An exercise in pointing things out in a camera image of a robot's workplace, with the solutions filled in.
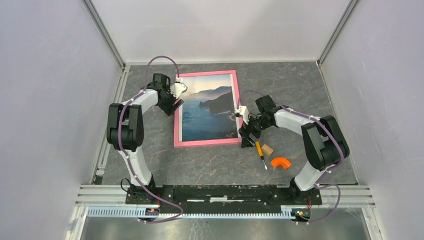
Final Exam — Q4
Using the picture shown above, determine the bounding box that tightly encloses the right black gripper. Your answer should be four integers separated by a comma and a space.
238, 112, 271, 149

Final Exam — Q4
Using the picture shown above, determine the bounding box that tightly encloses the orange handled screwdriver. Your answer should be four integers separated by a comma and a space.
255, 141, 268, 170

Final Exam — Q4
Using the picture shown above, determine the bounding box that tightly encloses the pink wooden photo frame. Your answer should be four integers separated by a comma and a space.
173, 70, 242, 148

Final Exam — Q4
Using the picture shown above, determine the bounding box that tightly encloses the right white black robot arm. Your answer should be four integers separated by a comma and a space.
235, 95, 350, 204

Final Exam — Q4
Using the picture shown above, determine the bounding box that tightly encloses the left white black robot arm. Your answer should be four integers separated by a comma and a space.
106, 73, 188, 204

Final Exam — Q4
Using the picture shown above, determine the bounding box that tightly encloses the small wooden block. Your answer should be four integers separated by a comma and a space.
261, 144, 274, 156

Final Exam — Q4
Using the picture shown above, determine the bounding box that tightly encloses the orange curved pipe piece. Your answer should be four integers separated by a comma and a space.
270, 157, 292, 170

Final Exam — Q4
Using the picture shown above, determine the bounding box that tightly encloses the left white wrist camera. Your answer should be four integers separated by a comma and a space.
170, 77, 188, 99

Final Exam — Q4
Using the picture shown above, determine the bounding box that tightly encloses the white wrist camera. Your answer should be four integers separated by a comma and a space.
234, 105, 250, 124
170, 77, 188, 99

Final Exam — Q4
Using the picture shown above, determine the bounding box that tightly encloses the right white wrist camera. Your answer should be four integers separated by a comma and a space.
234, 105, 250, 124

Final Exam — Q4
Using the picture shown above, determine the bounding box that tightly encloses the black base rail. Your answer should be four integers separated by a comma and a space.
125, 185, 323, 215

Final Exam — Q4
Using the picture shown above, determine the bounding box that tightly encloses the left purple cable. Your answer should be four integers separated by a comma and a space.
118, 55, 185, 225

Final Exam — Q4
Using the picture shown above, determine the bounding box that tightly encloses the slotted aluminium cable duct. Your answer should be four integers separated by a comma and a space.
86, 206, 294, 220

